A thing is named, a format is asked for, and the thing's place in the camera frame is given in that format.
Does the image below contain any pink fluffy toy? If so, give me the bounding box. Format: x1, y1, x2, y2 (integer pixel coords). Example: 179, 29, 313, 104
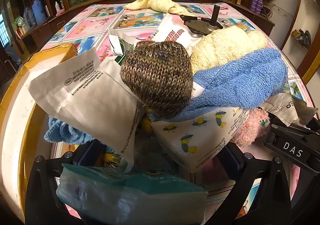
231, 108, 272, 147

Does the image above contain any wooden cabinet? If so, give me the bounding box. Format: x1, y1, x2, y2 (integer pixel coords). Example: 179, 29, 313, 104
15, 0, 275, 48

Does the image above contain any black metal turntable hub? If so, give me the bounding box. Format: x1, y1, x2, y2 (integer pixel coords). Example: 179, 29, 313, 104
180, 5, 224, 36

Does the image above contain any green bag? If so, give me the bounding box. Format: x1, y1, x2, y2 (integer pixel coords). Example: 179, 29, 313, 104
14, 15, 28, 31

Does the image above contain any brown knitted hat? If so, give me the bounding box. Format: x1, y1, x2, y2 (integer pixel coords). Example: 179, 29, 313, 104
120, 40, 193, 117

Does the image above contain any small blue towel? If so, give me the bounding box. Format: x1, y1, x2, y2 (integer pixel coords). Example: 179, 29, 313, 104
44, 115, 94, 144

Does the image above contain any pale yellow towel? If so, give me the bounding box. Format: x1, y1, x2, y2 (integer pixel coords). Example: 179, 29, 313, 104
124, 0, 192, 14

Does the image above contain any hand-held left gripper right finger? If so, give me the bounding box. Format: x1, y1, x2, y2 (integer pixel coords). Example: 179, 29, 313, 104
217, 145, 293, 225

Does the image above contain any blue thermos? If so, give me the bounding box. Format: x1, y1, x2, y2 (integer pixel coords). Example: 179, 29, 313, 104
32, 0, 48, 24

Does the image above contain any teal wet wipe pack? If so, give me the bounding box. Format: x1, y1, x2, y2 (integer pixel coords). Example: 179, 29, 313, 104
55, 163, 208, 225

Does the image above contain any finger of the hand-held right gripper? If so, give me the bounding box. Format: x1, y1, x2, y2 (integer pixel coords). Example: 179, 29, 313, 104
269, 113, 320, 139

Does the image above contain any large blue towel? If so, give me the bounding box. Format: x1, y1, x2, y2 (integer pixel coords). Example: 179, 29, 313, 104
147, 48, 288, 123

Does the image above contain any taped cardboard box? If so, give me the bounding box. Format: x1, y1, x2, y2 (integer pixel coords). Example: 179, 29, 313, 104
0, 43, 78, 217

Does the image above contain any cream towel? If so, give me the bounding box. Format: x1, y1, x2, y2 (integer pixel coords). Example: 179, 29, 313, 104
191, 25, 268, 76

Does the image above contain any green white medicine packet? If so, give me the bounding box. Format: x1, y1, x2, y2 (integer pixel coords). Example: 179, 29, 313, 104
108, 27, 140, 64

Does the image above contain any grey thermos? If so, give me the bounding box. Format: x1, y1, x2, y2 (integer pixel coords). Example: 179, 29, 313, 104
23, 7, 34, 27

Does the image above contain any printed floral tablecloth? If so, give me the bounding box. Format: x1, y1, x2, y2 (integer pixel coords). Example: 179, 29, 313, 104
45, 2, 315, 218

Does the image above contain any puffy white red-print packet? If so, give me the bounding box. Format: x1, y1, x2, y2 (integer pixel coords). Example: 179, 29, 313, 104
150, 13, 208, 54

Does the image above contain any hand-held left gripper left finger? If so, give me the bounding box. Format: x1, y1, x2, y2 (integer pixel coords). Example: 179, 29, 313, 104
24, 140, 107, 225

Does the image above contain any silver foil packet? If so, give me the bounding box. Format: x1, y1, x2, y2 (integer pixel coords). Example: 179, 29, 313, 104
260, 92, 317, 128

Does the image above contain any lemon print tissue pack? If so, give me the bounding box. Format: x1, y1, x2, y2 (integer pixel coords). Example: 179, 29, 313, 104
147, 108, 250, 173

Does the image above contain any white packet with grey text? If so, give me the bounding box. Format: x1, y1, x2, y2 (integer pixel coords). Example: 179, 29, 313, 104
27, 48, 145, 173

